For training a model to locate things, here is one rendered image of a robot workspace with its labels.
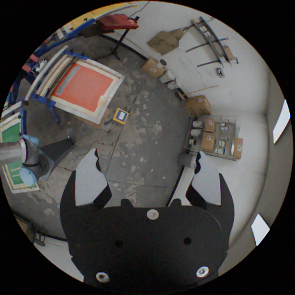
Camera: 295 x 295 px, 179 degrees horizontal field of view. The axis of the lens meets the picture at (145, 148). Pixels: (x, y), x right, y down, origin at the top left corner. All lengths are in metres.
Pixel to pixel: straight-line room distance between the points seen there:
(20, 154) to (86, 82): 0.82
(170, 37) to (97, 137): 2.60
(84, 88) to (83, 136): 1.07
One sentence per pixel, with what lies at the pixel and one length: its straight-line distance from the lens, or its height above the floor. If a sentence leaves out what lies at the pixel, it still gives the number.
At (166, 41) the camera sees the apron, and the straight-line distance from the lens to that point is 2.53.
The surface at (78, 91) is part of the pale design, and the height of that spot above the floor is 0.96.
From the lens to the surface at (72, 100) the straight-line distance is 0.98.
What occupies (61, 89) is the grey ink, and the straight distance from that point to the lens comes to 1.06.
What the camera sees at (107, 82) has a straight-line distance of 1.06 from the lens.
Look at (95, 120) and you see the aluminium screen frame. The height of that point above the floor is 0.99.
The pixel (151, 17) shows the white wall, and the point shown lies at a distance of 2.53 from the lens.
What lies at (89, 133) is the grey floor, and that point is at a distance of 1.87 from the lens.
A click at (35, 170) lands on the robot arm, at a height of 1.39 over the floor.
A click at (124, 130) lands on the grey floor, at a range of 2.00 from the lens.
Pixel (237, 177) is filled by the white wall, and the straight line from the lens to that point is 3.13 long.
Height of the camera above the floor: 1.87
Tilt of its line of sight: 55 degrees down
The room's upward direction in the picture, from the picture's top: 105 degrees clockwise
